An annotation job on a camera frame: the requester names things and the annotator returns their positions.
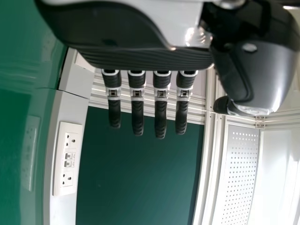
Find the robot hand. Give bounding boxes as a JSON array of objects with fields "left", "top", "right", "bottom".
[{"left": 35, "top": 0, "right": 300, "bottom": 140}]

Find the perforated metal panel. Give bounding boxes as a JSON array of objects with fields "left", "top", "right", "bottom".
[{"left": 217, "top": 123, "right": 260, "bottom": 225}]

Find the white cable duct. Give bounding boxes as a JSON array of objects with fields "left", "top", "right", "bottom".
[{"left": 43, "top": 45, "right": 96, "bottom": 225}]

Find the white socket and switch panel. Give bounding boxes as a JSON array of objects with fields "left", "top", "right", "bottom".
[{"left": 52, "top": 120, "right": 83, "bottom": 197}]

